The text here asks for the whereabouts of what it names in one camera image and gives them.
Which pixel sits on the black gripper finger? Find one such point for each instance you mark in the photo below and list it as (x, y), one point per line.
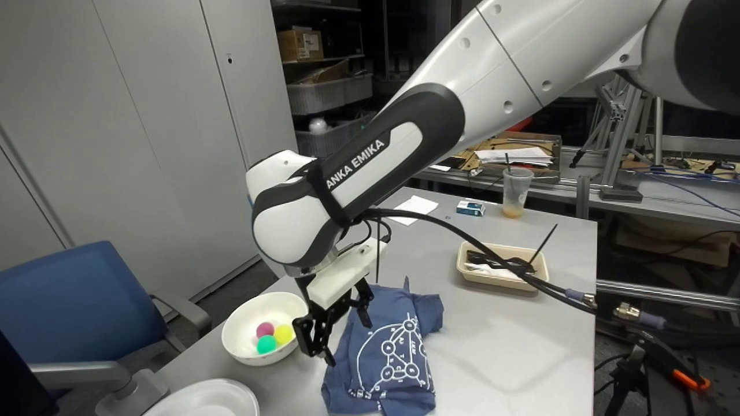
(364, 305)
(324, 345)

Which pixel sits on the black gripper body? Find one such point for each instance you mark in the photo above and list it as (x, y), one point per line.
(326, 315)

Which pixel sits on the blue printed t-shirt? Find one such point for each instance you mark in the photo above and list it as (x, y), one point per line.
(418, 315)

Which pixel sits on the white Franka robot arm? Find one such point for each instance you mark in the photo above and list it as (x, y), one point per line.
(500, 70)

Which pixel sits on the yellow ball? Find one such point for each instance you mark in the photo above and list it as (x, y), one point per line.
(283, 334)

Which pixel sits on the green ball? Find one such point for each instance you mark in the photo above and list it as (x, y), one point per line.
(267, 345)

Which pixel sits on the pink ball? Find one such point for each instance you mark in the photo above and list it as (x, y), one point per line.
(264, 328)

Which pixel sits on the white bowl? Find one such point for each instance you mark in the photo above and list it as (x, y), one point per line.
(238, 331)

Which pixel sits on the black cutlery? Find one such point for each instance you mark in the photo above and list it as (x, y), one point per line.
(481, 262)

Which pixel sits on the beige plastic tray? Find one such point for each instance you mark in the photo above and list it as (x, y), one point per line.
(493, 279)

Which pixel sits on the white plate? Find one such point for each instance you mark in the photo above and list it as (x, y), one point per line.
(204, 401)

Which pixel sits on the small blue box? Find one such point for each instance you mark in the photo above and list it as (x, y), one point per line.
(469, 205)

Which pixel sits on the grey storage bin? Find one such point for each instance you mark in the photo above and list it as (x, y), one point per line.
(330, 138)
(326, 92)

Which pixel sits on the white ball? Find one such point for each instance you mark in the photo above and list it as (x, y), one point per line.
(316, 124)

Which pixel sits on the clear plastic cup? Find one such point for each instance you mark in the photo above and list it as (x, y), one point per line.
(519, 193)

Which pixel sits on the brown board with papers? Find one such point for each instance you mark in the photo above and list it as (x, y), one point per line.
(516, 153)

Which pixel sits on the blue chair with grey armrest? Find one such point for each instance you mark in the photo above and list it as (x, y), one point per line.
(70, 307)

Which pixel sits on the cardboard box on shelf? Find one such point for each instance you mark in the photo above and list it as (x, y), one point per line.
(298, 44)

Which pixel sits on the black tripod with orange clamp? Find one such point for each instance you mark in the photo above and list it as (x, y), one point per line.
(632, 369)

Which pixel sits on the dark shelf unit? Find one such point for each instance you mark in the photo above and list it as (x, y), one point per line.
(401, 30)

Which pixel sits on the grey metal cabinet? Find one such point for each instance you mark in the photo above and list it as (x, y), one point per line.
(116, 116)

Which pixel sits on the large brown cardboard box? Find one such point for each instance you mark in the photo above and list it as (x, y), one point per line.
(678, 245)

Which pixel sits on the grey workbench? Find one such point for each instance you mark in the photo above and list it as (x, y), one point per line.
(678, 198)

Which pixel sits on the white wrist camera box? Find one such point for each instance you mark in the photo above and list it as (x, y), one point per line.
(337, 277)

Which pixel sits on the grey metal rail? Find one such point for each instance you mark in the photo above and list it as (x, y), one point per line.
(678, 296)

